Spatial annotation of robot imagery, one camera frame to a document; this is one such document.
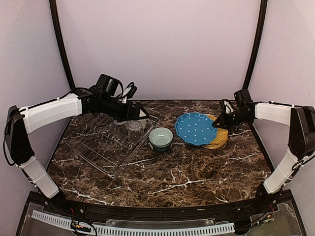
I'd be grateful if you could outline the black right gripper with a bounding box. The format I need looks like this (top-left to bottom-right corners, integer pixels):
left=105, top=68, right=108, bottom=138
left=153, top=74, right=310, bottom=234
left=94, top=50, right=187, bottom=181
left=212, top=109, right=251, bottom=129

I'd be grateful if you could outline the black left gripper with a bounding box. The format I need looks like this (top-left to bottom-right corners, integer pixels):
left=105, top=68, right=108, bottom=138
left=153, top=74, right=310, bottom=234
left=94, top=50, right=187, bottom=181
left=100, top=95, right=150, bottom=121

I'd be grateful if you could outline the white ribbed ceramic mug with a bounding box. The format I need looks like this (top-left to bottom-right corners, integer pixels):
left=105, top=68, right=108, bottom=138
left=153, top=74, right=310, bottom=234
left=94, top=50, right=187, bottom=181
left=136, top=110, right=147, bottom=130

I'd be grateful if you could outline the clear plastic tumbler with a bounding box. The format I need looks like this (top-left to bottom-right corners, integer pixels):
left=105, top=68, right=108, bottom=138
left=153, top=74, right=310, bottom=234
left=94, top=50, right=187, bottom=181
left=126, top=120, right=144, bottom=143

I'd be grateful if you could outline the blue polka dot plate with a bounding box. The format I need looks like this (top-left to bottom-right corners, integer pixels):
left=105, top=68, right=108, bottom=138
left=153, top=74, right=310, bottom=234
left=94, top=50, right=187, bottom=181
left=174, top=112, right=218, bottom=146

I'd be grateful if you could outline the green ribbed ceramic bowl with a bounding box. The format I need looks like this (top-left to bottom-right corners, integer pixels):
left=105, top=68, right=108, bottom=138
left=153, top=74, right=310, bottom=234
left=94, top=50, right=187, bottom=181
left=149, top=127, right=173, bottom=152

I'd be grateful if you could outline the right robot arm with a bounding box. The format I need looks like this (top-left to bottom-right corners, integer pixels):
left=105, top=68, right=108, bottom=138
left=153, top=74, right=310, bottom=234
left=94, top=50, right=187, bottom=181
left=215, top=89, right=315, bottom=213

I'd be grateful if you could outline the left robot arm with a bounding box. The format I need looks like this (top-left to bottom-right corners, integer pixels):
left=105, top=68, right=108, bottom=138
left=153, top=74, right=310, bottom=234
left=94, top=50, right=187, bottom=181
left=3, top=86, right=223, bottom=214

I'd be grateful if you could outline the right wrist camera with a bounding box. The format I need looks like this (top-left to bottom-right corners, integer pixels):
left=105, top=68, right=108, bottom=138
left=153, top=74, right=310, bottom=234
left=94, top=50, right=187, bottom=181
left=220, top=99, right=236, bottom=114

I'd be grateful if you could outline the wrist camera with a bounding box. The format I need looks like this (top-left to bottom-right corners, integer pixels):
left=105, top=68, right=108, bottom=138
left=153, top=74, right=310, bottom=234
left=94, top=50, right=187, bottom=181
left=94, top=74, right=137, bottom=103
left=220, top=99, right=236, bottom=114

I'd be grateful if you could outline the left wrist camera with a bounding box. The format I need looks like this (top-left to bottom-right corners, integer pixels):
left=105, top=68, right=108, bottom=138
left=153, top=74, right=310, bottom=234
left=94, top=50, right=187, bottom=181
left=94, top=74, right=137, bottom=103

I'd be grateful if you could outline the wire dish rack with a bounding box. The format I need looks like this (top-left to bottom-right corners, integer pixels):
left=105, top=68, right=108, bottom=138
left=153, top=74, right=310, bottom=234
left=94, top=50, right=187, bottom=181
left=63, top=108, right=161, bottom=179

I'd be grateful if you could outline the black aluminium front rail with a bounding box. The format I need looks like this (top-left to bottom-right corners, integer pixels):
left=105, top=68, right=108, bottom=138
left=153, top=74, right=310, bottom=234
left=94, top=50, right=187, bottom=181
left=27, top=189, right=293, bottom=224

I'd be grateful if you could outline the white slotted cable duct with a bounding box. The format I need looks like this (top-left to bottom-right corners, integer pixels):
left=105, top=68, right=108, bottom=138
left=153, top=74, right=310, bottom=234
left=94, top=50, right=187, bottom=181
left=31, top=210, right=235, bottom=236

